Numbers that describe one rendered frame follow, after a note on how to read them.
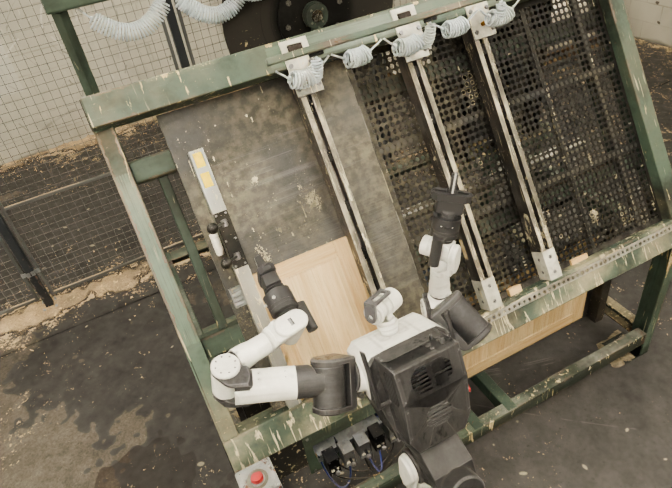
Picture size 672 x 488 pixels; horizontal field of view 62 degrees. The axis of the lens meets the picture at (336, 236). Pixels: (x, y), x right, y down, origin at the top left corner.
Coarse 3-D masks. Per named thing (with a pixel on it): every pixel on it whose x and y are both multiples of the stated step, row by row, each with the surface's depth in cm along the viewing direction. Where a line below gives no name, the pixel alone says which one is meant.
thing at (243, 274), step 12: (192, 156) 187; (204, 156) 188; (204, 168) 188; (204, 192) 188; (216, 192) 189; (216, 204) 189; (240, 276) 192; (252, 276) 193; (252, 288) 194; (252, 300) 194; (252, 312) 194; (264, 312) 195; (264, 324) 195; (276, 360) 196
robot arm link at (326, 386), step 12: (300, 372) 150; (312, 372) 151; (324, 372) 151; (336, 372) 151; (300, 384) 149; (312, 384) 150; (324, 384) 150; (336, 384) 151; (300, 396) 150; (312, 396) 151; (324, 396) 150; (336, 396) 151; (324, 408) 150; (336, 408) 151
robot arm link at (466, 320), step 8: (456, 304) 164; (464, 304) 164; (456, 312) 163; (464, 312) 163; (472, 312) 164; (456, 320) 164; (464, 320) 163; (472, 320) 163; (480, 320) 164; (456, 328) 165; (464, 328) 163; (472, 328) 163; (480, 328) 163; (464, 336) 164; (472, 336) 163
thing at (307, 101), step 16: (288, 64) 190; (304, 64) 191; (320, 80) 184; (304, 96) 195; (304, 112) 197; (320, 112) 197; (320, 128) 200; (320, 144) 197; (320, 160) 201; (336, 160) 199; (336, 176) 203; (336, 192) 199; (336, 208) 204; (352, 208) 201; (352, 224) 201; (352, 240) 202; (368, 240) 203; (368, 256) 204; (368, 272) 203; (368, 288) 205; (384, 288) 205
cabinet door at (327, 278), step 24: (336, 240) 205; (288, 264) 200; (312, 264) 202; (336, 264) 205; (312, 288) 203; (336, 288) 206; (360, 288) 208; (312, 312) 203; (336, 312) 206; (360, 312) 208; (312, 336) 203; (336, 336) 206; (360, 336) 209; (288, 360) 200
